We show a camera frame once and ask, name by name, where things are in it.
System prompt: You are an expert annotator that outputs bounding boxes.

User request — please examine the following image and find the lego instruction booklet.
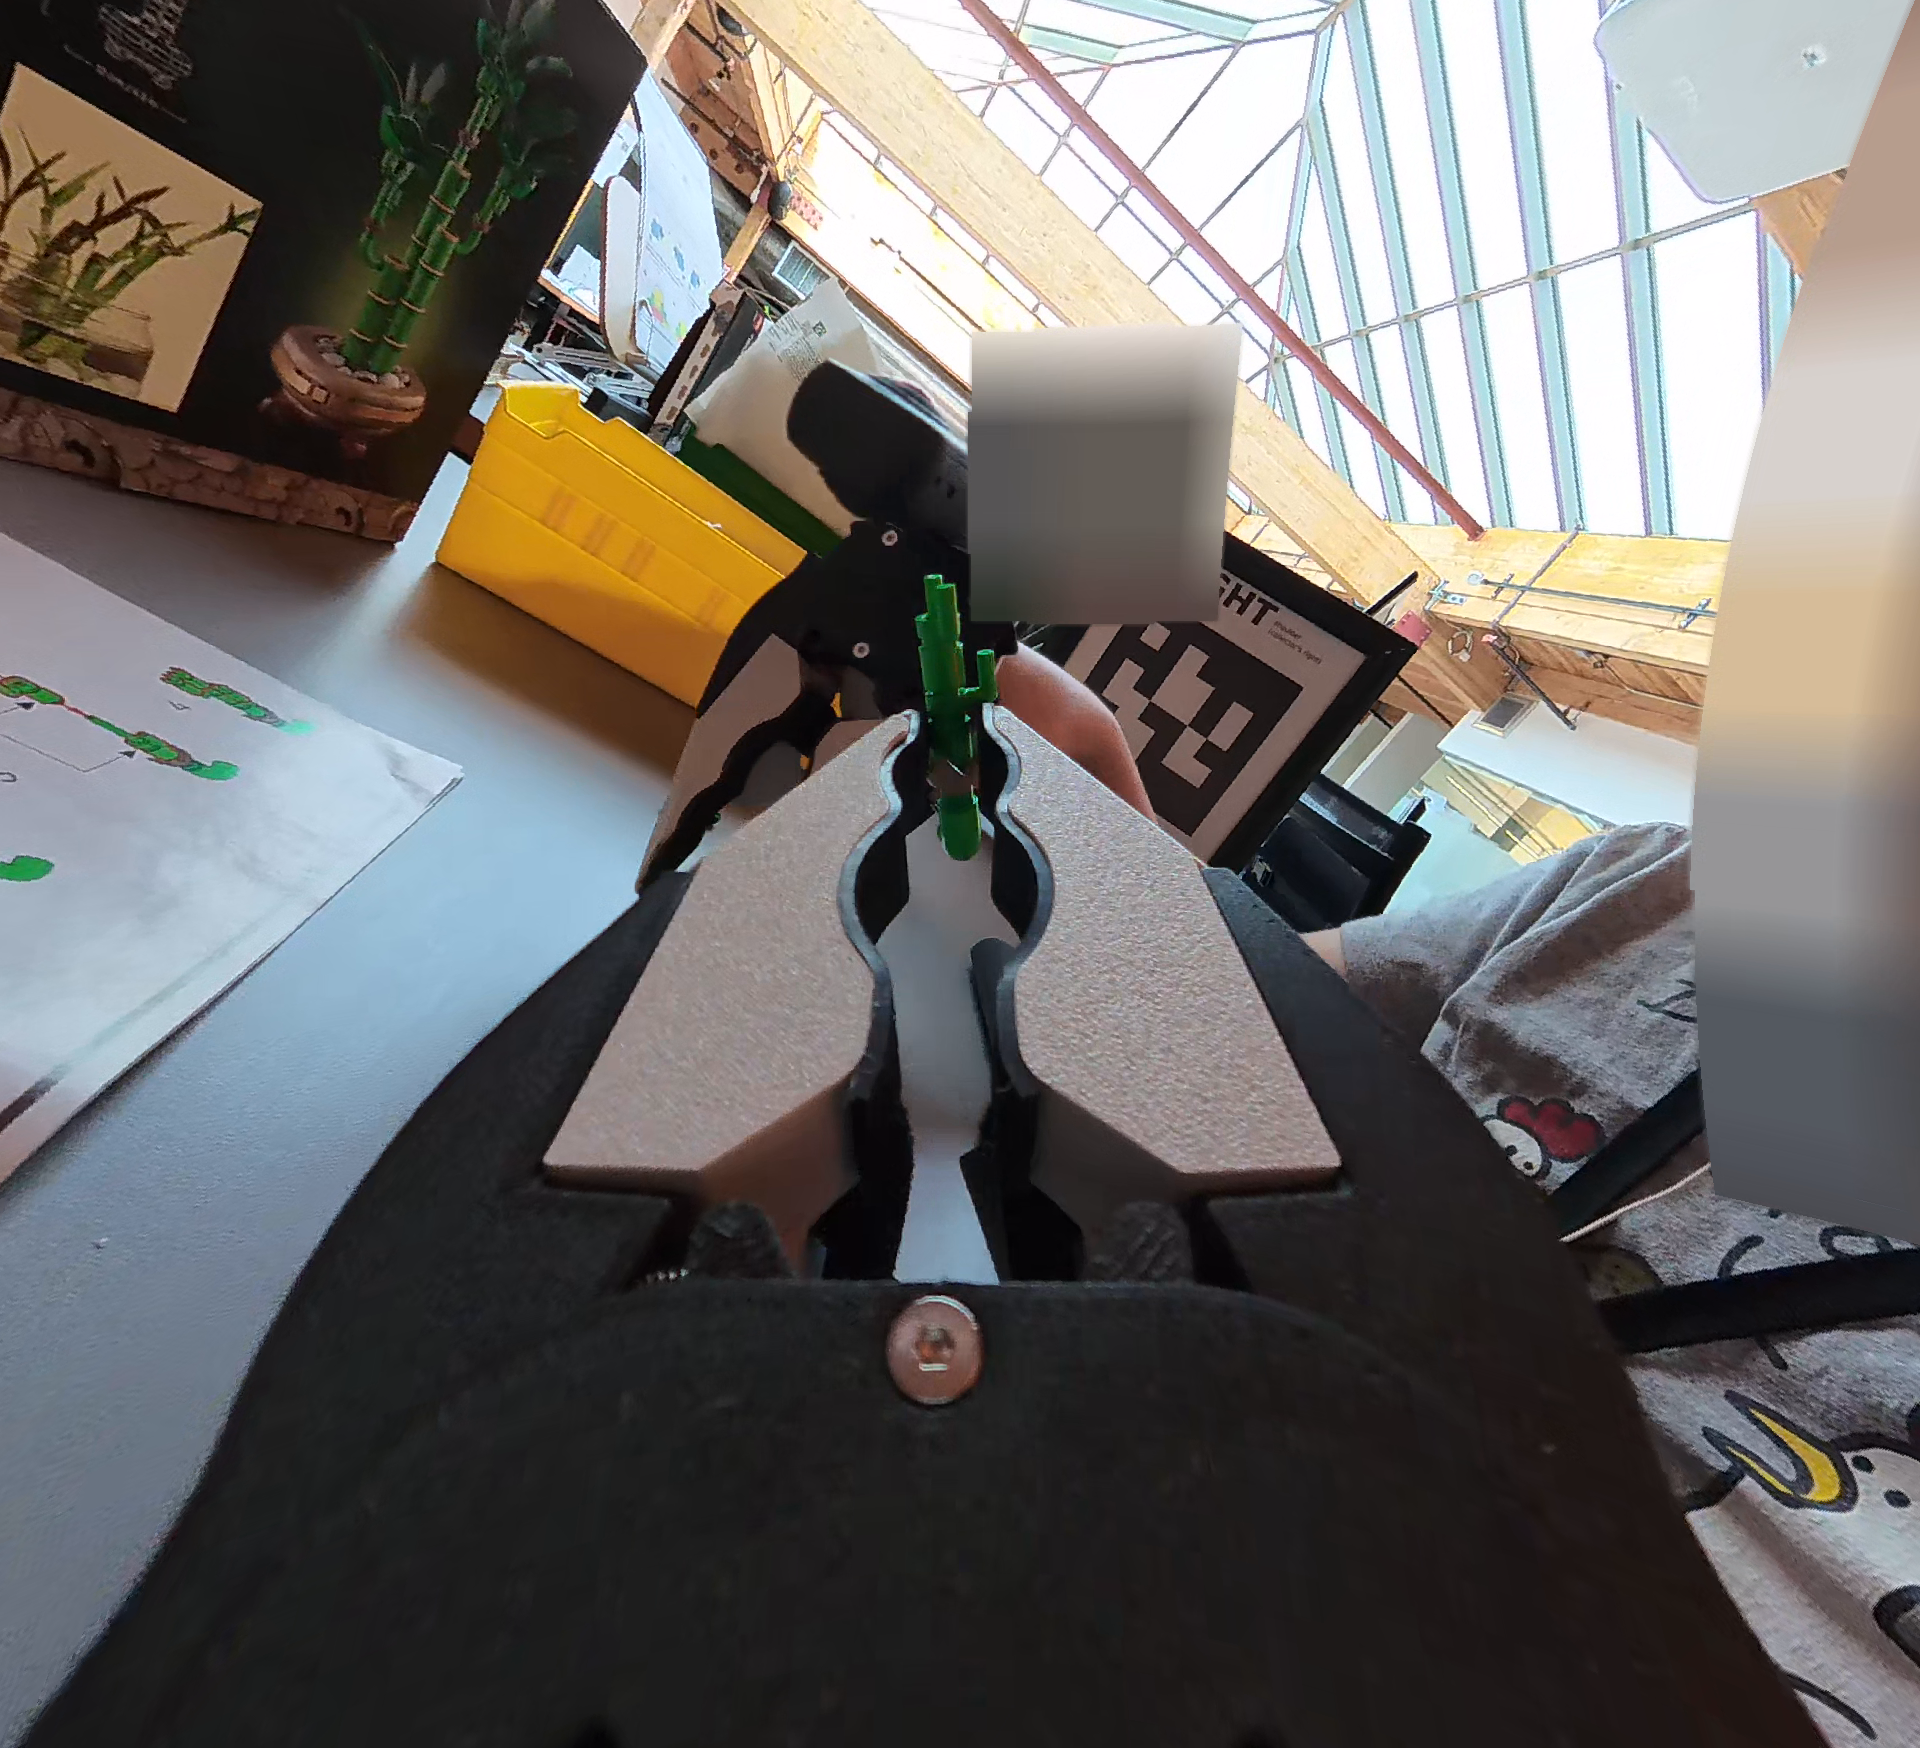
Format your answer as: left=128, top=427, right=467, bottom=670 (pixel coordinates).
left=0, top=533, right=463, bottom=1180

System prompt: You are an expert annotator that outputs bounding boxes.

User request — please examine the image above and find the black lego set box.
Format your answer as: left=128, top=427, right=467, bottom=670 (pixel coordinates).
left=0, top=0, right=651, bottom=545

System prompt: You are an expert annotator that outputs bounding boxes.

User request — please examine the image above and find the green plastic bin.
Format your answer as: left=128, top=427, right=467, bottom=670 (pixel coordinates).
left=673, top=424, right=844, bottom=559

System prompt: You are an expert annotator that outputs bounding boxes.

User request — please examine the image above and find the person's grey printed shirt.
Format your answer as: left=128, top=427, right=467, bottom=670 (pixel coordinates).
left=1340, top=821, right=1920, bottom=1748

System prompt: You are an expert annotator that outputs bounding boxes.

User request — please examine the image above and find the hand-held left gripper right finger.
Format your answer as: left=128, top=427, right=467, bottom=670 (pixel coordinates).
left=970, top=711, right=1341, bottom=1224

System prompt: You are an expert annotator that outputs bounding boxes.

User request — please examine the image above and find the black strap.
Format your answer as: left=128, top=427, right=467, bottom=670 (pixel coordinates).
left=1551, top=1074, right=1920, bottom=1356

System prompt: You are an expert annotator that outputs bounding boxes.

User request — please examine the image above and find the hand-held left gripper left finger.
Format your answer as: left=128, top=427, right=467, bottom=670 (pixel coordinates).
left=543, top=711, right=921, bottom=1246

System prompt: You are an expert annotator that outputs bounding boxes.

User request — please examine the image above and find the yellow plastic bin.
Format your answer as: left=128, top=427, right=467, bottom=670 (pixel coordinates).
left=436, top=380, right=816, bottom=711

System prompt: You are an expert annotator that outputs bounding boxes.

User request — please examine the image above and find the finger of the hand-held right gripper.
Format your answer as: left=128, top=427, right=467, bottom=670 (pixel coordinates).
left=636, top=712, right=819, bottom=892
left=693, top=634, right=837, bottom=806

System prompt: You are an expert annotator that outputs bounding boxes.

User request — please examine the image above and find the green lego bamboo stem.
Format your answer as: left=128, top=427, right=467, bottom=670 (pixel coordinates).
left=915, top=573, right=1002, bottom=865

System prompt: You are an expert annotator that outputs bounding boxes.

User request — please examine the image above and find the person's right hand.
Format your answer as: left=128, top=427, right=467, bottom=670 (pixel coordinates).
left=997, top=651, right=1160, bottom=827

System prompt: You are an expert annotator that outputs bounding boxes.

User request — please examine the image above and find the black framed marker sign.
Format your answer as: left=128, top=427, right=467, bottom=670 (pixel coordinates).
left=1036, top=548, right=1422, bottom=880

